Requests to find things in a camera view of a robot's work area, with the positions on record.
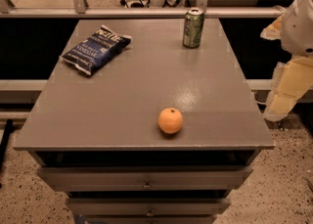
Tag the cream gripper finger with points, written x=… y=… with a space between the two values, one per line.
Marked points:
x=290 y=82
x=273 y=30

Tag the blue chip bag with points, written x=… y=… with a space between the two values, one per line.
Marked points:
x=96 y=50

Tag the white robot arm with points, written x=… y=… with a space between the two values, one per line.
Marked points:
x=297 y=29

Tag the green soda can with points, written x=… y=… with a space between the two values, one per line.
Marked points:
x=193 y=24

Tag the orange fruit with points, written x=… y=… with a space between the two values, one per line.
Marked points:
x=170 y=120

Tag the top drawer with knob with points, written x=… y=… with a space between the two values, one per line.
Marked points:
x=92 y=179

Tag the drawer with knob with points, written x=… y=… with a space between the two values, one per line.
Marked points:
x=147 y=207
x=92 y=179

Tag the grey drawer cabinet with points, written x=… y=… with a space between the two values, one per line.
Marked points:
x=110 y=119

